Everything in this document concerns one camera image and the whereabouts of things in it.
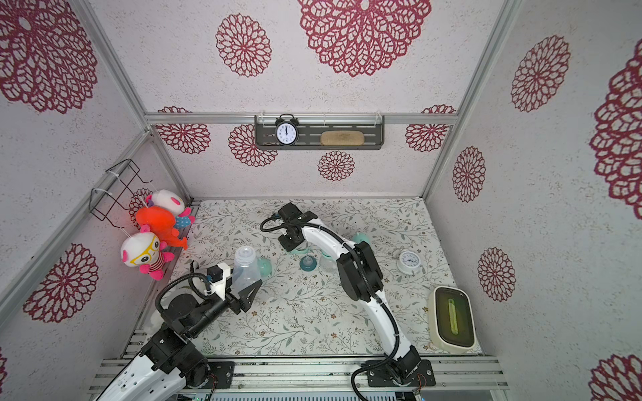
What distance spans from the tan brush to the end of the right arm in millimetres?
282

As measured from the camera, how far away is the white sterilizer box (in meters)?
0.76

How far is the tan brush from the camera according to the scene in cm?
92

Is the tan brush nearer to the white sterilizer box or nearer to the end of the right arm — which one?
the end of the right arm
